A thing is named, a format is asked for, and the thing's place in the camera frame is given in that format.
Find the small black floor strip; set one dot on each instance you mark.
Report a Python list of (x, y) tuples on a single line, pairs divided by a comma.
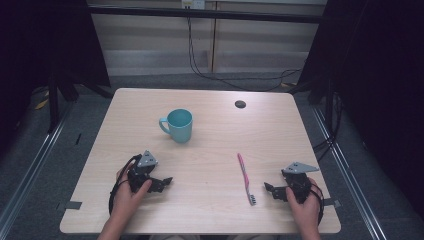
[(78, 139)]

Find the dark round table grommet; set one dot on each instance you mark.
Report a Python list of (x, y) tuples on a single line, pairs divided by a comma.
[(240, 104)]

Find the grey tape piece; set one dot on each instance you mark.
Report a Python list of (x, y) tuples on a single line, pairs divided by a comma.
[(73, 205), (332, 202)]

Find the dark curtain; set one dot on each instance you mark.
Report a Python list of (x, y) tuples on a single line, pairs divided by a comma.
[(376, 83), (40, 43)]

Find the white wall socket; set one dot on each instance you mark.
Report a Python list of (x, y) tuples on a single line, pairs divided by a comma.
[(193, 4)]

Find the person's right hand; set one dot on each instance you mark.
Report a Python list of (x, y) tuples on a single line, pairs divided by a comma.
[(308, 213)]

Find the black horizontal bar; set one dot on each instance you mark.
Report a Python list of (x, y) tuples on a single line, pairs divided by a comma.
[(206, 14)]

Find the teal cup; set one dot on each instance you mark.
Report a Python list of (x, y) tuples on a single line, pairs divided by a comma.
[(180, 128)]

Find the pink toothbrush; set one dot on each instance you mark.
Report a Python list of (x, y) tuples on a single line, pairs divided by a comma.
[(245, 178)]

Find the metal floor rail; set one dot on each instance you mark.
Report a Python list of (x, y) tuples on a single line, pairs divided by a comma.
[(350, 180), (31, 166)]

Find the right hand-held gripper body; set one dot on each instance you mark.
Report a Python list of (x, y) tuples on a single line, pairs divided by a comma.
[(298, 181)]

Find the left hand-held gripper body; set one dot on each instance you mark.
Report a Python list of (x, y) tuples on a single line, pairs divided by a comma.
[(141, 173)]

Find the yellow floor scrap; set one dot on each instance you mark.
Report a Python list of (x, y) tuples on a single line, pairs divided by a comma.
[(41, 104)]

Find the person's left hand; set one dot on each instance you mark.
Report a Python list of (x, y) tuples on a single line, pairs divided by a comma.
[(125, 201)]

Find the black metal stand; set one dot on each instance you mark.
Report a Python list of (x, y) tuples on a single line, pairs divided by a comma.
[(53, 106), (329, 106)]

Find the pale vertical wall post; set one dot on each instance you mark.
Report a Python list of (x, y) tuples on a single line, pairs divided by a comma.
[(213, 40)]

